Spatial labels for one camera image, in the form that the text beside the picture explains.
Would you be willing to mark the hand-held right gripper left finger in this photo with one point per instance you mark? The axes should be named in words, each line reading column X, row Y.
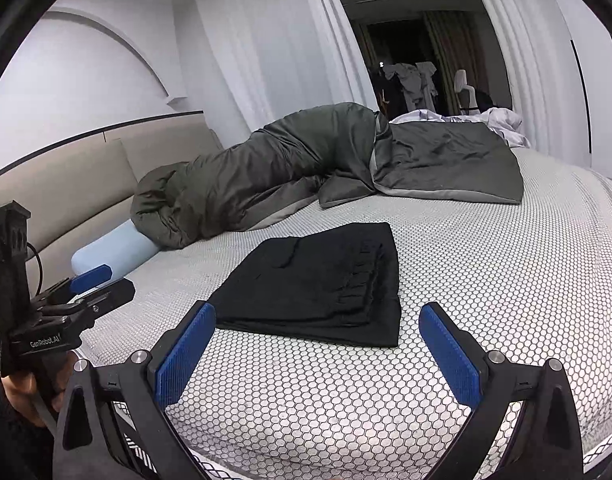
column 183, row 355

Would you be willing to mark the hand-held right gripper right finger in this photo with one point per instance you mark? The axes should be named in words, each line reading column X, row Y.
column 448, row 355

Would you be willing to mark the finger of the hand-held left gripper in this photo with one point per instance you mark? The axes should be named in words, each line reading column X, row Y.
column 106, row 295
column 88, row 276

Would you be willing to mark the black pants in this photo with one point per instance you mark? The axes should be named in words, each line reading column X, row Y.
column 316, row 285

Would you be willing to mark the person's left hand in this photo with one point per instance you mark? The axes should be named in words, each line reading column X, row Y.
column 18, row 392

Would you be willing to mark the light blue pillow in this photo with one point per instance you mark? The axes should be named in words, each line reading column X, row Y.
column 116, row 252

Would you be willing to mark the beige padded headboard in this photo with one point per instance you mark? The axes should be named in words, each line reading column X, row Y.
column 61, row 185

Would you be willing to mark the dark grey duvet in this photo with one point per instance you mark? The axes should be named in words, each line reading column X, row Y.
column 286, row 170

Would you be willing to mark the crumpled white sheet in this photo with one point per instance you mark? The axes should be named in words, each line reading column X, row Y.
column 503, row 120

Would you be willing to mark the hanging grey clothes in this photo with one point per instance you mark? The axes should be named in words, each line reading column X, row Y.
column 411, row 85

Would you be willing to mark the white chair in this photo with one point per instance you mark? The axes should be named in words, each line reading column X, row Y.
column 460, row 82

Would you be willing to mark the white sheer curtain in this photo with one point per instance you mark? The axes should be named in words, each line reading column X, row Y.
column 276, row 50
column 531, row 60

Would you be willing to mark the brown curtain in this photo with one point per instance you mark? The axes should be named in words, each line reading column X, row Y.
column 367, row 50
column 451, row 45

